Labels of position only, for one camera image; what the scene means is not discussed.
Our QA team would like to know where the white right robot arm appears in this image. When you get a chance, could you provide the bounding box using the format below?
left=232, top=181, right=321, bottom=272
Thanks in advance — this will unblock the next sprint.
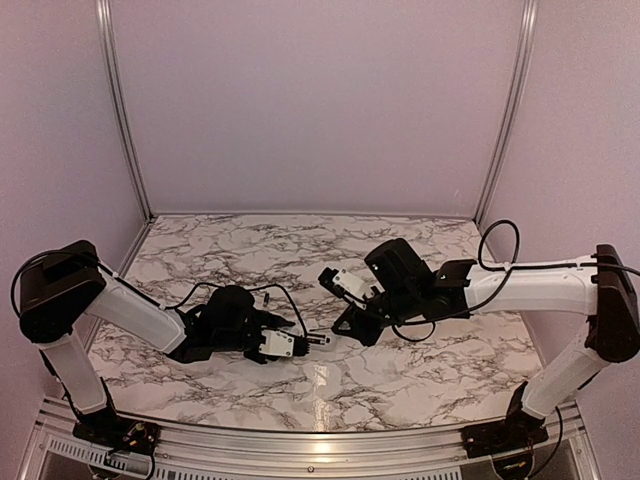
left=319, top=238, right=639, bottom=448

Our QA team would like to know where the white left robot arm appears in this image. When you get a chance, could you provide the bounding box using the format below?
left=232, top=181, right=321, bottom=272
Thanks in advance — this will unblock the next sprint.
left=11, top=240, right=308, bottom=445

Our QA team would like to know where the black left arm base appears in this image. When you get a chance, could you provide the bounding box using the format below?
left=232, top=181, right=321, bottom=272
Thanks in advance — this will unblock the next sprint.
left=73, top=408, right=160, bottom=455

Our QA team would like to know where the aluminium frame right post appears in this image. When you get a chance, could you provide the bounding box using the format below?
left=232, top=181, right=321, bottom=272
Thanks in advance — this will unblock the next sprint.
left=473, top=0, right=539, bottom=226

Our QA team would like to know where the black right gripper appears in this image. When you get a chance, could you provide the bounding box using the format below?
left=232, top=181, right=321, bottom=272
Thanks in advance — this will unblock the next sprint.
left=332, top=284, right=421, bottom=346

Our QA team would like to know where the aluminium frame left post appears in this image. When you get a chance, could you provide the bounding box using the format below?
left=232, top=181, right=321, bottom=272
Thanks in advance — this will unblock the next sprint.
left=95, top=0, right=154, bottom=223

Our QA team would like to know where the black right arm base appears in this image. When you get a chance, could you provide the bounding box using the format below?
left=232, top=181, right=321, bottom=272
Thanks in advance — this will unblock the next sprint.
left=461, top=411, right=549, bottom=458

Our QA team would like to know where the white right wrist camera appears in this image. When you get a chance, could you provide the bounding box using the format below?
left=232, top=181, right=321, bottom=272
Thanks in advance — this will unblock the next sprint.
left=318, top=267, right=375, bottom=302

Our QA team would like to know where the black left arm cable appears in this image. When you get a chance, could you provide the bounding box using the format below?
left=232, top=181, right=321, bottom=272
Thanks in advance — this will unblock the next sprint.
left=10, top=249, right=309, bottom=480

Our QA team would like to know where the aluminium front rail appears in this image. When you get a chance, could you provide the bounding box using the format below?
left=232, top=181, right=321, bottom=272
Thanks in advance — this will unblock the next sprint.
left=18, top=398, right=601, bottom=479

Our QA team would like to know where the aluminium frame post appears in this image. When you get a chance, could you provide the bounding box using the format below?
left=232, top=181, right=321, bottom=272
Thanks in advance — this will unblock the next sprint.
left=473, top=0, right=539, bottom=226
left=95, top=0, right=154, bottom=223

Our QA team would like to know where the white remote control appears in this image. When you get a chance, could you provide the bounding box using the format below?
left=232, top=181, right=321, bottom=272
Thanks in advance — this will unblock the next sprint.
left=299, top=332, right=336, bottom=355

